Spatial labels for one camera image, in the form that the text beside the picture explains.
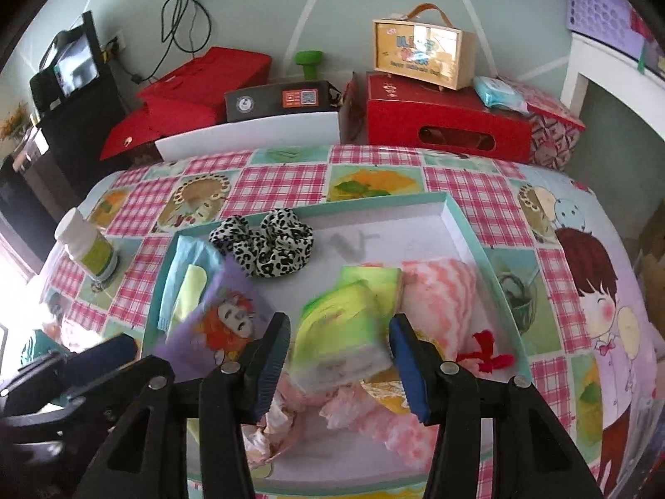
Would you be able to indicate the leopard print scrunchie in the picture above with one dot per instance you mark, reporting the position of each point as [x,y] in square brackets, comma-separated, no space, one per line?
[281,245]

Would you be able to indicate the red gift bags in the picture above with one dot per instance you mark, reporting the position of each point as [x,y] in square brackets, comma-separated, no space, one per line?
[187,98]

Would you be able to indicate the green dumbbell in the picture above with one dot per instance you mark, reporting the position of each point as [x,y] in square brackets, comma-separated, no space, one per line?
[309,62]

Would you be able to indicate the white shelf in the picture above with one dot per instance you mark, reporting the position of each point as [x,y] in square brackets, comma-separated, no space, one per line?
[591,62]

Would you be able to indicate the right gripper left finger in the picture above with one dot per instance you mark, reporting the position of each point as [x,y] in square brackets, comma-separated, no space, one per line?
[238,393]

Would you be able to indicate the blue face mask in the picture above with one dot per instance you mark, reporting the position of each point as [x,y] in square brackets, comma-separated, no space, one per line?
[188,251]

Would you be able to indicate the black pump box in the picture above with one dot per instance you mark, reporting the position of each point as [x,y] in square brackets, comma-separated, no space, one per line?
[309,96]

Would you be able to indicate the green tissue pack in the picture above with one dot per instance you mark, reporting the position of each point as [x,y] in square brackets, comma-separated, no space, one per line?
[385,283]
[341,339]

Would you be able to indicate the yellow children's gift case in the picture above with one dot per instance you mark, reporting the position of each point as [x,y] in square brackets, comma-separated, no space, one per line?
[424,45]

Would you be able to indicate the red cardboard box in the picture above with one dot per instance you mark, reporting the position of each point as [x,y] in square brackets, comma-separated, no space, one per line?
[398,111]

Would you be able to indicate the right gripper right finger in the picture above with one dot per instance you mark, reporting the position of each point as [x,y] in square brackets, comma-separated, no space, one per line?
[442,394]

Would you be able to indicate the blue wet wipes pack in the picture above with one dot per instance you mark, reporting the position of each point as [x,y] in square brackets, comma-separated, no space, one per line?
[496,93]

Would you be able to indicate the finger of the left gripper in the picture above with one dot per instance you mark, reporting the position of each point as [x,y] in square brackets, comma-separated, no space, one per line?
[60,371]

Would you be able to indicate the pale pink floral scrunchie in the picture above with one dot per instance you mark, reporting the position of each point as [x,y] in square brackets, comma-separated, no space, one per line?
[280,427]

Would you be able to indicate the checkered fruit print tablecloth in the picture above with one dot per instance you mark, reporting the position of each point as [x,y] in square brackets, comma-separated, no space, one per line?
[560,262]

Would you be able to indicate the yellow flower bouquet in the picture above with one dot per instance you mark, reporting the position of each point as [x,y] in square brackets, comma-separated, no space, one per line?
[15,121]

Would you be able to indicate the light green cloth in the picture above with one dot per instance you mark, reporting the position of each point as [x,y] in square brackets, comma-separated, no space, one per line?
[190,293]

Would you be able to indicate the purple perforated basket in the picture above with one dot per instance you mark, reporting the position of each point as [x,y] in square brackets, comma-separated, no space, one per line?
[616,24]

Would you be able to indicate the white foam board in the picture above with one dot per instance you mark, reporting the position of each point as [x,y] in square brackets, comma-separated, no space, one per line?
[302,129]

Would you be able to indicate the black cabinet with monitor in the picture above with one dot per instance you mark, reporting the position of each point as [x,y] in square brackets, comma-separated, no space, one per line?
[78,103]

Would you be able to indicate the teal cardboard tray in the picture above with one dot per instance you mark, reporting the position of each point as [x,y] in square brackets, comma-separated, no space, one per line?
[353,431]

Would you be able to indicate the pink knitted cloth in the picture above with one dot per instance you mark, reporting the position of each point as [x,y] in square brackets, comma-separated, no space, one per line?
[437,298]

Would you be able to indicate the teal plastic toy case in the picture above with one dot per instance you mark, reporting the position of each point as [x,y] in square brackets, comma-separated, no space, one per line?
[39,344]

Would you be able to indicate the purple cartoon packet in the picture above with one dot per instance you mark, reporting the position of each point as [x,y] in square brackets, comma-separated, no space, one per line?
[218,322]

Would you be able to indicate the white pill bottle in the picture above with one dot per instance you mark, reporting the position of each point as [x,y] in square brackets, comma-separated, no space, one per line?
[86,246]

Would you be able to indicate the orange round sponge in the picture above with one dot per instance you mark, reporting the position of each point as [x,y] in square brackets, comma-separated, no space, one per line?
[386,388]

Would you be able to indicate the patterned red gift box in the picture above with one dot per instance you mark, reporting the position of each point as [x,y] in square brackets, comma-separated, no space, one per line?
[555,130]

